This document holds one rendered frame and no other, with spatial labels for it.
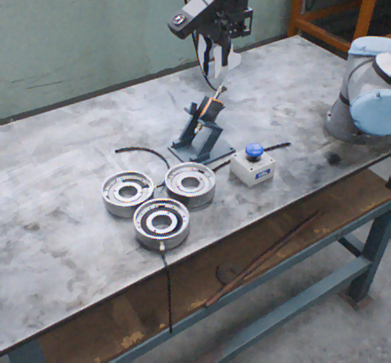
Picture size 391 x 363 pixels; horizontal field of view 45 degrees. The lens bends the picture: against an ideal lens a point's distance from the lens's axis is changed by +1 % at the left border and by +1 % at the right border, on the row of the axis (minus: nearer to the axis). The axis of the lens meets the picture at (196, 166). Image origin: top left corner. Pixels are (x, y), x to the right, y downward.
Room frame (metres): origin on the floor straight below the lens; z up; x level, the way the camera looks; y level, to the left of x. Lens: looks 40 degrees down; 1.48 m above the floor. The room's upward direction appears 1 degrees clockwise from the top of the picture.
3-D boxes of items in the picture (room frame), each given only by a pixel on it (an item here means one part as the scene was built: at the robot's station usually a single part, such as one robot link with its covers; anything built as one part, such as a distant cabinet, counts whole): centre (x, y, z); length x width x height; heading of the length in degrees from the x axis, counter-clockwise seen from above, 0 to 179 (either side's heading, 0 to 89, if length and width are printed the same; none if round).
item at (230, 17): (0.91, -0.05, 1.13); 0.09 x 0.08 x 0.12; 126
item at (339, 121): (0.98, -0.40, 0.85); 0.15 x 0.15 x 0.10
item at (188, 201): (0.73, 0.01, 0.82); 0.10 x 0.10 x 0.04
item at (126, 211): (0.70, 0.14, 0.82); 0.10 x 0.10 x 0.04
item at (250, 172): (0.80, -0.13, 0.82); 0.08 x 0.07 x 0.05; 124
